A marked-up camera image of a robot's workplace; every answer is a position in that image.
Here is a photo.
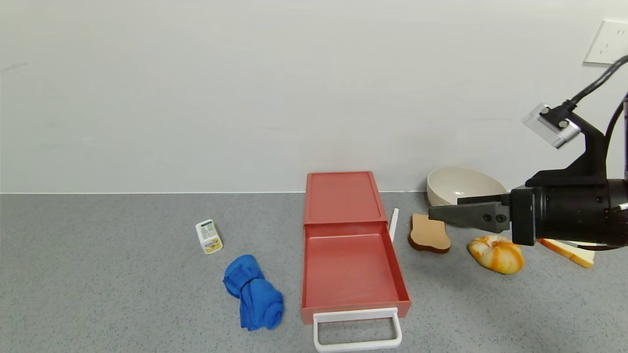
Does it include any small white yellow carton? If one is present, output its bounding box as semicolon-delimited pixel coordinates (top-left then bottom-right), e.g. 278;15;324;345
195;219;224;255

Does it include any red drawer with white handle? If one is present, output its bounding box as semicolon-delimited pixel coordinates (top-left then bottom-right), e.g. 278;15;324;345
300;221;412;353

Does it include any beige ribbed bowl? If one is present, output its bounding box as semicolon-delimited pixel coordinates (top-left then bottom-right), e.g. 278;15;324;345
426;166;508;207

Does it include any brown toast slice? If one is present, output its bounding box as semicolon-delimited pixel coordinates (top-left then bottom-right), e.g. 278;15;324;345
408;213;451;254

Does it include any white bread slice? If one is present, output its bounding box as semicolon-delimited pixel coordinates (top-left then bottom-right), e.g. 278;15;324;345
537;238;596;269

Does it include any orange swirl bread roll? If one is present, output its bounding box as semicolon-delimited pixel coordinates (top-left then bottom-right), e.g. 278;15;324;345
467;235;524;275

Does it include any blue rolled cloth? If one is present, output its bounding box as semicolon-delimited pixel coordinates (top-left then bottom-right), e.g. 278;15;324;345
223;254;285;331

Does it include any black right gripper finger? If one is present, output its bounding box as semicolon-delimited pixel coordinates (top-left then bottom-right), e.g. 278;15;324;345
428;201;512;234
457;194;512;206

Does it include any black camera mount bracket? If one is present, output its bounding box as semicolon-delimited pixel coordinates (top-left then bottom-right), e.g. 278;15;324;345
525;112;610;188

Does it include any black camera cable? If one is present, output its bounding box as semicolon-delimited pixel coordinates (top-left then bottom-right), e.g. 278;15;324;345
563;55;628;110

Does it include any white wall socket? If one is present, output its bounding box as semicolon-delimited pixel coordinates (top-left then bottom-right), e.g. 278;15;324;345
583;20;628;66

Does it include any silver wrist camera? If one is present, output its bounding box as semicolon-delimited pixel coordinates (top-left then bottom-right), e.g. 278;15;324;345
523;102;582;150

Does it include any black cable with white label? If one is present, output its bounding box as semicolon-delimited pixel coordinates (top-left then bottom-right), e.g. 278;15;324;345
604;93;628;165

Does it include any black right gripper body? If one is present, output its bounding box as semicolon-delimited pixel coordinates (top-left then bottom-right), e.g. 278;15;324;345
510;179;610;247

